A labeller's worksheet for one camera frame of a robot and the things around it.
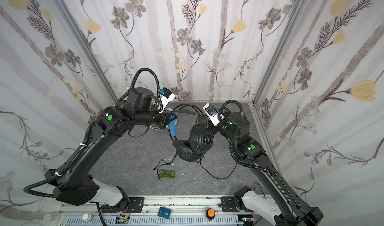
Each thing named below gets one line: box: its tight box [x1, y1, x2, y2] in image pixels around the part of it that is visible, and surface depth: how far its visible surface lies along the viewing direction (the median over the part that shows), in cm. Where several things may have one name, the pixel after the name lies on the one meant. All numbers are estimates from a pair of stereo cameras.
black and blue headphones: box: [168, 104, 214, 162], surface depth 52 cm
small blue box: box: [157, 207, 171, 219], surface depth 72 cm
